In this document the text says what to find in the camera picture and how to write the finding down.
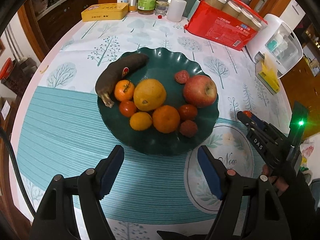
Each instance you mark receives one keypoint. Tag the large yellow orange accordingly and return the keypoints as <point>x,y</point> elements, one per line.
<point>149,94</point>

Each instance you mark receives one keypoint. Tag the red strawberry-like fruit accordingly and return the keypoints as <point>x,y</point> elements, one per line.
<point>182,77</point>

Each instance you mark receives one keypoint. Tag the red lidded bin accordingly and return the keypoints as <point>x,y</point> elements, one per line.
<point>6,69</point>

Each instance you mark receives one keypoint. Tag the large orange tangerine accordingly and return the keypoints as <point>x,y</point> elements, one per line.
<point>166,119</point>

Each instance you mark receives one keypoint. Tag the yellow tissue pack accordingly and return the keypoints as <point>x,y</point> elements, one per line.
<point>266,72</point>

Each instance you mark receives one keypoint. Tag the small glass jar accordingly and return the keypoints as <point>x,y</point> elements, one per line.
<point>161,8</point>

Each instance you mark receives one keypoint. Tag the tomato near apple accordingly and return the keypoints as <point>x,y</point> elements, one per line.
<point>187,112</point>

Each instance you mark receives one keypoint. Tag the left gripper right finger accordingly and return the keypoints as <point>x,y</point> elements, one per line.
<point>265,218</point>

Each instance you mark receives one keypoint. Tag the red paper cup package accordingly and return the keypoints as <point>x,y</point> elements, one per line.
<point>228,22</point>

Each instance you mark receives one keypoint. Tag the small yellow orange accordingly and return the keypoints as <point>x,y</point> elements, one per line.
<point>140,121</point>

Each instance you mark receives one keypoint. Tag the red apple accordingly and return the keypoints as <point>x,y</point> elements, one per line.
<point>200,91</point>

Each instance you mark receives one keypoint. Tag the right hand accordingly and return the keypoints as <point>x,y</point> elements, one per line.
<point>278,182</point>

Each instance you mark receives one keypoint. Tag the white cosmetics storage box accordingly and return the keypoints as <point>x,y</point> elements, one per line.
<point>277,42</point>

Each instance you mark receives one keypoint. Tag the yellow tin box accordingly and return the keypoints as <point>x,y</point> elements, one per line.
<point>106,11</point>

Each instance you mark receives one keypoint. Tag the white squeeze bottle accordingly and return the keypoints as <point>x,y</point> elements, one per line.
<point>175,10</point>

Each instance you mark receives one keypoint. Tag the cherry tomato left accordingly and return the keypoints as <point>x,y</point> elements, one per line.
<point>127,108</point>

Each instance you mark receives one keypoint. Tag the small cherry tomato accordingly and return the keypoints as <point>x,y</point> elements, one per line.
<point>248,113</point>

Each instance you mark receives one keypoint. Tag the wrinkled red fruit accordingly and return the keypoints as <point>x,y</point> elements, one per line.
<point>188,128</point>

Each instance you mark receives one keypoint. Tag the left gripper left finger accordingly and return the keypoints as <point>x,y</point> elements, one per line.
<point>55,216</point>

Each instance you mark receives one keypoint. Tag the dark overripe banana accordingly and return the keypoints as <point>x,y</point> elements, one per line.
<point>115,72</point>

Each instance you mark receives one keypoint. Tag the tangerine with stem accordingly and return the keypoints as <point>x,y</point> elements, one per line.
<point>124,90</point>

